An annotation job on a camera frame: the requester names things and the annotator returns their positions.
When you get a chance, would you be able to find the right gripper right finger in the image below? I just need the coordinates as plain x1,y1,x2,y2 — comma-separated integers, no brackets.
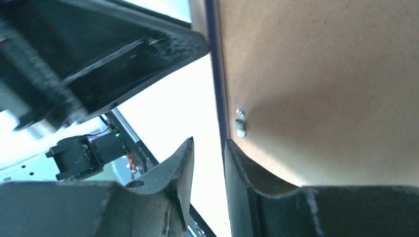
224,140,419,237

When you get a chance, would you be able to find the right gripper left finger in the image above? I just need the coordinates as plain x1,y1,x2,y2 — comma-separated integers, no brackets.
0,136,195,237

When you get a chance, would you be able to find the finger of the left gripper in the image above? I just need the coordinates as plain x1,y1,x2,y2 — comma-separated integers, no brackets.
0,0,209,131

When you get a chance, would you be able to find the brown cardboard backing board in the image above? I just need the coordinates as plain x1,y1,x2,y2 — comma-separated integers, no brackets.
218,0,419,186

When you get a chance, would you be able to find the wooden picture frame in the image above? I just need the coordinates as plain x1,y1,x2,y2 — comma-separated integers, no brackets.
188,0,230,159

